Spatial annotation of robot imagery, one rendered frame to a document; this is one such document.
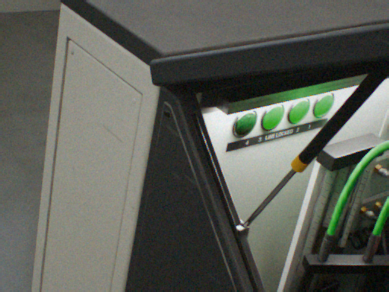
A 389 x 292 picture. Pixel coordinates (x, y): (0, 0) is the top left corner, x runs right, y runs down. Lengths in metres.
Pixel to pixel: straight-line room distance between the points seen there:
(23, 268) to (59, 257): 1.56
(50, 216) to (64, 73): 0.29
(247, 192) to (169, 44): 0.32
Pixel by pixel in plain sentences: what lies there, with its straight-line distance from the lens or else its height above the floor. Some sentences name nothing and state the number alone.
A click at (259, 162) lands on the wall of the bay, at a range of 1.36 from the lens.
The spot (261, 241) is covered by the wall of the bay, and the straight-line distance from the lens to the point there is 1.50.
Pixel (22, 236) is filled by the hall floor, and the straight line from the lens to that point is 3.26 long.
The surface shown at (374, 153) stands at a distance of 1.35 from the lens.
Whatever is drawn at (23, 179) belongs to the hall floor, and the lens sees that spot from 3.59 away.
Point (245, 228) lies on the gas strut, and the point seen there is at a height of 1.32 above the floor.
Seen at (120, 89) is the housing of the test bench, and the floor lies 1.40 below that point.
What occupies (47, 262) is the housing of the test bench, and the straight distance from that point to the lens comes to 1.60.
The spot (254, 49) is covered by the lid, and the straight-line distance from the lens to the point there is 0.99.
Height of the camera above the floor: 1.96
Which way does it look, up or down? 29 degrees down
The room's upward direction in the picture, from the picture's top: 12 degrees clockwise
